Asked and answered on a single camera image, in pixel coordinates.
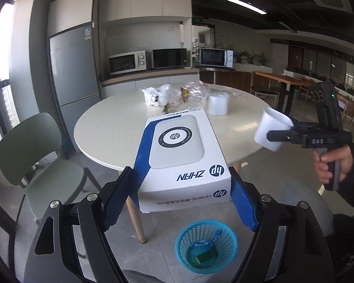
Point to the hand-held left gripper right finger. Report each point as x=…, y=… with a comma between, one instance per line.
x=242, y=206

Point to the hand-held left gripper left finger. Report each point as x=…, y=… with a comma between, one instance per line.
x=115, y=205

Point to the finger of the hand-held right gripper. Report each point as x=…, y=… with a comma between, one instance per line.
x=301, y=127
x=278, y=136

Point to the white paper cup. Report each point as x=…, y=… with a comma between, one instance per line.
x=268, y=129

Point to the blue plastic mesh basket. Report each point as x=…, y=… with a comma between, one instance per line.
x=183, y=241

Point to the white and blue cardboard box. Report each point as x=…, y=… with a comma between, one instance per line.
x=177, y=141

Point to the white plastic bag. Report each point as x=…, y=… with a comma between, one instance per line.
x=153, y=95

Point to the person's right hand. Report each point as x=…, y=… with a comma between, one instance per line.
x=321, y=171

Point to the wooden table leg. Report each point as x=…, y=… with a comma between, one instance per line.
x=135, y=221

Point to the blue crumpled wrapper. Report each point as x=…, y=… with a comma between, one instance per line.
x=208, y=240

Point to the wooden dining table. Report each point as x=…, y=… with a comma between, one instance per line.
x=280, y=78

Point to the clear plastic wrap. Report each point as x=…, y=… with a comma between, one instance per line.
x=237, y=94

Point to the green sponge in basket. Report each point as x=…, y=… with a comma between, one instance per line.
x=206, y=257

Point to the white plastic container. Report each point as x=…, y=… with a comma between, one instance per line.
x=218, y=104

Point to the round white table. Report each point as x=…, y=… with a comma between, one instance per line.
x=112, y=129

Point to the person's left leg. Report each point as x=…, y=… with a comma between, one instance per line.
x=144, y=277

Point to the wooden bar counter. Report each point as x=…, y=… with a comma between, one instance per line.
x=224, y=78

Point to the row of green plants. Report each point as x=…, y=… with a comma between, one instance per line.
x=252, y=57

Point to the clear bag with yellow snack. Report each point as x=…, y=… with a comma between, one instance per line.
x=191, y=91

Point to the white microwave with black door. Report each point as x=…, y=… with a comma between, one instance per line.
x=214, y=57

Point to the sage green chair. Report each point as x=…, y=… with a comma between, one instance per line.
x=20, y=153

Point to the clear crumpled plastic bag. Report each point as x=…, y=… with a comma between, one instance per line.
x=175, y=97

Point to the person's black jacket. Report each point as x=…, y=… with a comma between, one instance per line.
x=348, y=250

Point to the ceiling light strip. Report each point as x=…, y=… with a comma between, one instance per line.
x=246, y=5

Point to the black microwave oven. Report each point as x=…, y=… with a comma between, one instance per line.
x=168, y=59

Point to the kitchen counter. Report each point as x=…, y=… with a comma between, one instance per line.
x=153, y=75

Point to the silver refrigerator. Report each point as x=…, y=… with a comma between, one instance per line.
x=73, y=70

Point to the green exit sign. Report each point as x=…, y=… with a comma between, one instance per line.
x=198, y=19

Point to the white microwave oven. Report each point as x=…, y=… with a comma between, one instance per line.
x=125, y=63

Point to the refrigerator label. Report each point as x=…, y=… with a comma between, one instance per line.
x=88, y=33

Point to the white wall cabinet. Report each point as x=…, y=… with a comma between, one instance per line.
x=141, y=0

